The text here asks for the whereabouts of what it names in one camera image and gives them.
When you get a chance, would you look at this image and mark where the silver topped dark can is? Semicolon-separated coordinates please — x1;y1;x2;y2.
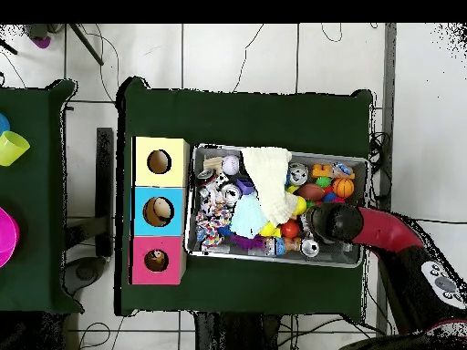
301;239;321;259

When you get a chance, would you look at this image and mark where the black tripod leg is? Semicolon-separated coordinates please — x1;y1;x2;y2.
68;24;105;67

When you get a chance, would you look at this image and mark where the orange toy basketball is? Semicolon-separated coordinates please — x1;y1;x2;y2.
332;178;356;199

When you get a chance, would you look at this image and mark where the silver crushed can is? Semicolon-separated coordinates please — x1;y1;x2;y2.
196;168;219;186

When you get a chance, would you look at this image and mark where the pink disc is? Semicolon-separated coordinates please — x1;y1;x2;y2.
0;206;21;269

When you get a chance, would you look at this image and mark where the small purple bottle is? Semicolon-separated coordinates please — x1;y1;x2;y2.
28;33;52;50

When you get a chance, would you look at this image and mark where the open silver can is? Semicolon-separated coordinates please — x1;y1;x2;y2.
222;182;244;206

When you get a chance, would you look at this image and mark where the green side table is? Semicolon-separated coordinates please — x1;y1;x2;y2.
0;78;85;314

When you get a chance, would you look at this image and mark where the black cable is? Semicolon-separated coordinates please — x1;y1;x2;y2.
419;218;467;226

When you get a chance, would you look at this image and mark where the small red ball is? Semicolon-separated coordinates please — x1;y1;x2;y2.
281;221;300;240

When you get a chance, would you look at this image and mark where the colourful braided rope toy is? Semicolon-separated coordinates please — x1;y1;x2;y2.
194;200;237;252

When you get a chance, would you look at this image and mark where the wooden box with three holes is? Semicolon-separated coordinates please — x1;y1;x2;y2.
130;136;192;286

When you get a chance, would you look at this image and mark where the cream knitted cloth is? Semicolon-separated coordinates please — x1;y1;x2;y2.
241;148;300;227

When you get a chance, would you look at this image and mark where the brown toy football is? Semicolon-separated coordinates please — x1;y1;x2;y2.
297;182;327;203

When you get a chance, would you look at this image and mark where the lime green cup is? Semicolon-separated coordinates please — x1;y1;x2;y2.
0;130;32;168

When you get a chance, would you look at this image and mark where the white toy baseball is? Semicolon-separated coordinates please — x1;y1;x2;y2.
222;155;242;176

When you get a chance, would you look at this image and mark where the mint green knitted cloth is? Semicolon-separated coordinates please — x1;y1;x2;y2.
230;192;270;241

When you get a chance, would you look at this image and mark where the yellow smiley ball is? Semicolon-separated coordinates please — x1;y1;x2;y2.
259;221;278;240

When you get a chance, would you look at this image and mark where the dark green table cloth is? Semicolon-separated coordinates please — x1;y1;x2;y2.
115;76;375;322

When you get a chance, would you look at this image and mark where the shallow clear mesh bin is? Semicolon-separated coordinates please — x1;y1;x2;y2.
185;144;369;269

